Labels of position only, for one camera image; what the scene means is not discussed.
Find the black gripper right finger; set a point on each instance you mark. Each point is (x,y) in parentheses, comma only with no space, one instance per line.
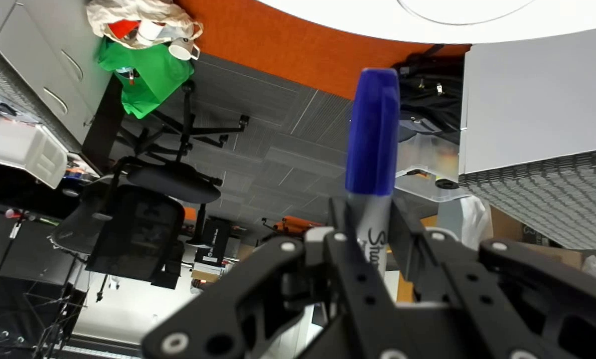
(443,265)

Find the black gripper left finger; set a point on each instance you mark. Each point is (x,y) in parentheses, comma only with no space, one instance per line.
(350,265)

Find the blue capped grey marker pen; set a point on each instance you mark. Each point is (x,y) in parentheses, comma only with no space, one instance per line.
(372,131)

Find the white box with ribbed side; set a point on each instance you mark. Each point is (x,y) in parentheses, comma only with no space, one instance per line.
(537,105)

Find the black mesh office chair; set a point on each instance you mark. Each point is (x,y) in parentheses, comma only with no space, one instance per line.
(130,225)

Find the green cloth bag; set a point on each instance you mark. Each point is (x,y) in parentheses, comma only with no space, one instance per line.
(144,75)

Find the white crumpled plastic bag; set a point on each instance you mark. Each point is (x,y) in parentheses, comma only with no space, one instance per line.
(150,20)

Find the white plastic bin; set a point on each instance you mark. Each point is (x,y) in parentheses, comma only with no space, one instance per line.
(25,145)

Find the grey drawer cabinet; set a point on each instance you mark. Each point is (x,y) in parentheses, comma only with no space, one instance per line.
(39,45)

